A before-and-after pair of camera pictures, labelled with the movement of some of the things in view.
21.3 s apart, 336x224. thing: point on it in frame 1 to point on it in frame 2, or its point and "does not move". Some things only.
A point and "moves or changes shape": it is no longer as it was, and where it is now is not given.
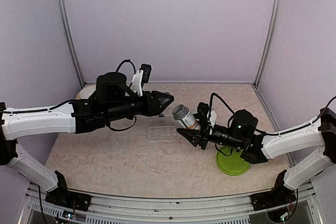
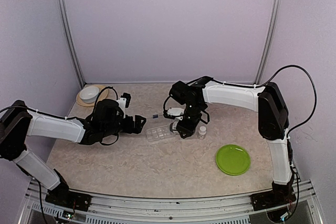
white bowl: [85, 93] does not move
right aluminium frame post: [273, 27] does not move
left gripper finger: [164, 106] to [139, 125]
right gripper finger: [203, 125] to [179, 126]
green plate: [231, 165] does not move
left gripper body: [150, 111] to [128, 128]
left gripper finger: [166, 96] to [139, 121]
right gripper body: [203, 137] to [192, 121]
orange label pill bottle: [181, 113] moves or changes shape
